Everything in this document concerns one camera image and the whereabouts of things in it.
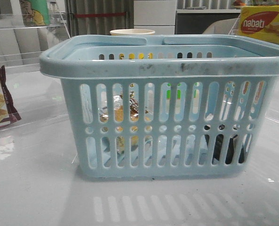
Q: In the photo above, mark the packaged bread clear wrapper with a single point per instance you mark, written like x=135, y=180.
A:
x=119, y=117

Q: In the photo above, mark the dark tissue pack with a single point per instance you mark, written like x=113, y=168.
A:
x=219, y=144

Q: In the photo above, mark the light blue plastic basket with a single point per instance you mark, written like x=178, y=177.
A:
x=181, y=83

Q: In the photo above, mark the cream paper cup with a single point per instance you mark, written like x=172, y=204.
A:
x=120, y=32

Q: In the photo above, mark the white cabinet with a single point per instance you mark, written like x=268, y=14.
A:
x=157, y=15

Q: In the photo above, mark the brown cracker snack packet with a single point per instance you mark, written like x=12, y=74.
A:
x=8, y=113

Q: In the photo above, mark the clear acrylic display shelf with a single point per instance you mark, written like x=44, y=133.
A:
x=21, y=46

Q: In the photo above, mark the green cartoon drink carton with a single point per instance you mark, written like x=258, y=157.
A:
x=34, y=12

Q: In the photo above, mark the yellow nabati wafer box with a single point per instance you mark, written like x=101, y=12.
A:
x=260, y=22

